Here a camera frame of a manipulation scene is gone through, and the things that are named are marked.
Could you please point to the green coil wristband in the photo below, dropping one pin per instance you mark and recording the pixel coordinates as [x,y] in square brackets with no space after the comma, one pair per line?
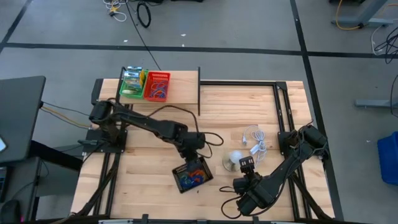
[183,179]

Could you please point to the blue bin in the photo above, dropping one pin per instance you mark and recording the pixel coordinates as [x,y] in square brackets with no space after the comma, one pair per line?
[388,158]

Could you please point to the green plastic basket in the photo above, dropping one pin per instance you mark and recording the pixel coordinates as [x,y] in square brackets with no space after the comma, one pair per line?
[132,95]

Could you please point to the black mesh tray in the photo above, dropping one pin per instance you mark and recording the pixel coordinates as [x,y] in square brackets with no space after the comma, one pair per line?
[178,174]

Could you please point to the black computer mouse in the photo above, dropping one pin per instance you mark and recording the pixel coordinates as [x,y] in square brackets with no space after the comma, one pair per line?
[9,213]

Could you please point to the black table frame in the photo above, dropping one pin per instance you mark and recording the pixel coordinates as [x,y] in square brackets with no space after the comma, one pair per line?
[236,82]

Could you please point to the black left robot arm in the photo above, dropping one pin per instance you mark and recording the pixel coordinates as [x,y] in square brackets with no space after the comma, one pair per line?
[140,121]

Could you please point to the grey desk foot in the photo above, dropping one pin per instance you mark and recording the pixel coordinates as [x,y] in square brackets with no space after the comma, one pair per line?
[373,103]

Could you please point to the red plastic basket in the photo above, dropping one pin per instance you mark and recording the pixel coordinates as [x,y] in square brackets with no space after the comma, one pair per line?
[157,76]

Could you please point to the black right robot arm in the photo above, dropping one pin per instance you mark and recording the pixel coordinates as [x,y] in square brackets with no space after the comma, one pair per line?
[295,161]

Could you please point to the black desk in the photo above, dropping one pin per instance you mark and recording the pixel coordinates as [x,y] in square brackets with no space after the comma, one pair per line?
[18,118]

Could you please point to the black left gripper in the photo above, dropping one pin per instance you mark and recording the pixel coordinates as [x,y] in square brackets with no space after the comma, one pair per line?
[192,143]

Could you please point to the desk with grey legs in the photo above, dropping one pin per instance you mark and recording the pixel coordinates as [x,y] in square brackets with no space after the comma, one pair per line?
[367,21]

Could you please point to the orange coil wristband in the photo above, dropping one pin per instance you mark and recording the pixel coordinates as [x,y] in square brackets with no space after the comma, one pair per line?
[194,172]

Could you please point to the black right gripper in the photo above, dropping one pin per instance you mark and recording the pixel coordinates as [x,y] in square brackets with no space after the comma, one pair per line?
[255,189]

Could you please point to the wooden shelf riser black frame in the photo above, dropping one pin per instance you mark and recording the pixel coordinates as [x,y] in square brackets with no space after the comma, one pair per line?
[183,88]

